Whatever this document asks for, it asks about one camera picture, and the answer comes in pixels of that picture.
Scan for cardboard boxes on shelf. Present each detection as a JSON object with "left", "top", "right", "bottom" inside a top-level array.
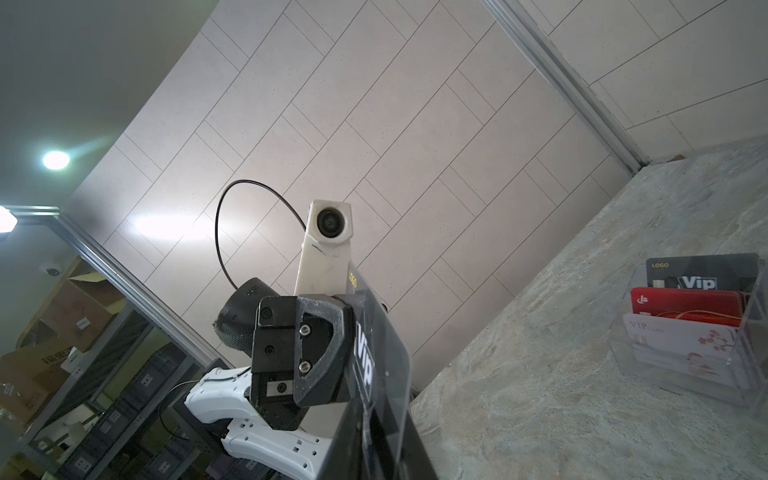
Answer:
[{"left": 1, "top": 257, "right": 126, "bottom": 433}]

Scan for clear acrylic card stand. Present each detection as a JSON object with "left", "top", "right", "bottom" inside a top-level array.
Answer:
[{"left": 608, "top": 253, "right": 767, "bottom": 411}]

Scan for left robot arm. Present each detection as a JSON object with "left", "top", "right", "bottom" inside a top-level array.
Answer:
[{"left": 184, "top": 278, "right": 355, "bottom": 479}]

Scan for red card in stand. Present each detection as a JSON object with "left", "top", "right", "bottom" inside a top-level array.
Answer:
[{"left": 630, "top": 287, "right": 747, "bottom": 328}]

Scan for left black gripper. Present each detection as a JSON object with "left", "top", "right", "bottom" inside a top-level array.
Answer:
[{"left": 249, "top": 295, "right": 355, "bottom": 431}]

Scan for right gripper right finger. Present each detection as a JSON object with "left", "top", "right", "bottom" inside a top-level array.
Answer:
[{"left": 395, "top": 414, "right": 438, "bottom": 480}]

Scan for left thin black cable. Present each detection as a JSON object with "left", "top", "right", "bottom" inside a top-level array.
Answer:
[{"left": 214, "top": 178, "right": 308, "bottom": 292}]

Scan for black VIP card in stand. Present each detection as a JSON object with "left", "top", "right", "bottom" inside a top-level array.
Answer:
[{"left": 645, "top": 253, "right": 764, "bottom": 293}]

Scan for white VIP card in stand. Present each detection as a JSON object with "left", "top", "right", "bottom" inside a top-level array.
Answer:
[{"left": 622, "top": 313, "right": 753, "bottom": 389}]

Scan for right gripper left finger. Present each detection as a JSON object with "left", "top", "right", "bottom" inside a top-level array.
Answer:
[{"left": 320, "top": 401, "right": 373, "bottom": 480}]

